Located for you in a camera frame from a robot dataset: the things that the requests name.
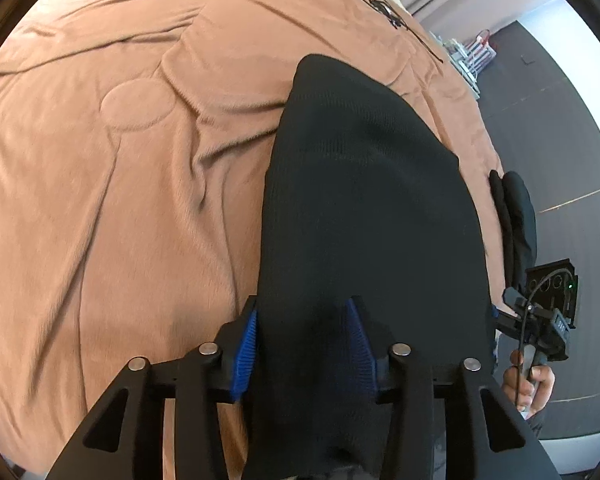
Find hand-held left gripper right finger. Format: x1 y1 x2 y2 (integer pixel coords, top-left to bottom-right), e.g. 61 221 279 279
345 297 562 480

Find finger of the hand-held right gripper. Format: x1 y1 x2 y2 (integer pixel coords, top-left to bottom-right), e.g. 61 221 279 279
490 304 525 334

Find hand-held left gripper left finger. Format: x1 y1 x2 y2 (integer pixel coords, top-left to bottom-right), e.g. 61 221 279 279
45 295 261 480

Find black knit pants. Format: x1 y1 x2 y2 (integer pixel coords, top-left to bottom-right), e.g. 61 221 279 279
242 54 497 480

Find folded black pants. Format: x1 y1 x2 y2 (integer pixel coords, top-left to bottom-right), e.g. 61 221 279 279
489 170 538 292

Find person's right hand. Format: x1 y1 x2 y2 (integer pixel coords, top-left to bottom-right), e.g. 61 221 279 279
502 350 557 419

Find brown bed blanket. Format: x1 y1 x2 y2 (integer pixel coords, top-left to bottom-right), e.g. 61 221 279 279
0 0 507 480

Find white nightstand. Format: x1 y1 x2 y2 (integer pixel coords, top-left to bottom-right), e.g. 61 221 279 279
430 30 482 102

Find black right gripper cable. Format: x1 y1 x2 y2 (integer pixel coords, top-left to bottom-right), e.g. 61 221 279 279
514 269 574 409

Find black cable with device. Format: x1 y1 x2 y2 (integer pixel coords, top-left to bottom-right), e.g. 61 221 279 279
342 0 446 64

